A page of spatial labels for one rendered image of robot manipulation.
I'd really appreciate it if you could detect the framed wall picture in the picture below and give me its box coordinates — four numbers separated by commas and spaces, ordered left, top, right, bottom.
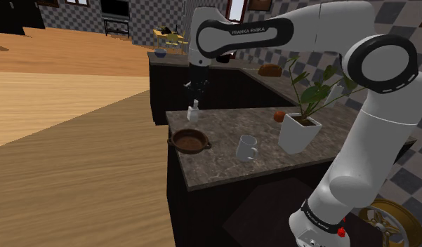
247, 0, 274, 12

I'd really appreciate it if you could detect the brown bread loaf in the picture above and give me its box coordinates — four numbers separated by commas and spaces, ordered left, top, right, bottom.
257, 62, 284, 78

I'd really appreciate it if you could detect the white upright box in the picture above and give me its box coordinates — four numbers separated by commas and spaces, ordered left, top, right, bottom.
323, 83, 345, 109

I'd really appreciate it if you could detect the window with red frame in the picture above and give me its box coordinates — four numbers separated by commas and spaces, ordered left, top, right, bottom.
227, 0, 248, 24

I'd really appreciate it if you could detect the black shelf stand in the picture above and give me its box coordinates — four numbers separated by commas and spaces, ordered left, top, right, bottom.
100, 0, 131, 39

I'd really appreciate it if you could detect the green plant in white pot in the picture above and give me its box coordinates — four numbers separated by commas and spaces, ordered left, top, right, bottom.
277, 55, 367, 156

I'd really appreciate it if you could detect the yellow table with items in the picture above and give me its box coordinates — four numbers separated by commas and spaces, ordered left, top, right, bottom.
152, 25, 190, 55

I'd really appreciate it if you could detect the gold wheel rim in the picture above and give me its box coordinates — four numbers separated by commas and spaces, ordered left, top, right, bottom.
357, 199, 422, 247

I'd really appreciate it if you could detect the red tomato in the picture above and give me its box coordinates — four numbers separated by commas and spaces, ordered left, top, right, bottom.
273, 109, 287, 124

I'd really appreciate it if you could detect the white dispenser bottle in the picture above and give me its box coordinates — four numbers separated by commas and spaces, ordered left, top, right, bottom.
186, 99, 200, 124

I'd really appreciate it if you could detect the dark robot stand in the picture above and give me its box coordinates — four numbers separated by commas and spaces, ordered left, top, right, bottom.
222, 177, 383, 247

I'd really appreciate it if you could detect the brown pan with two handles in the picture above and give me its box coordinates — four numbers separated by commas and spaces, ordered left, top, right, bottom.
166, 128, 213, 156

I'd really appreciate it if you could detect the white mug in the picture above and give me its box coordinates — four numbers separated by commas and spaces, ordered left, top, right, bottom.
235, 133, 260, 163

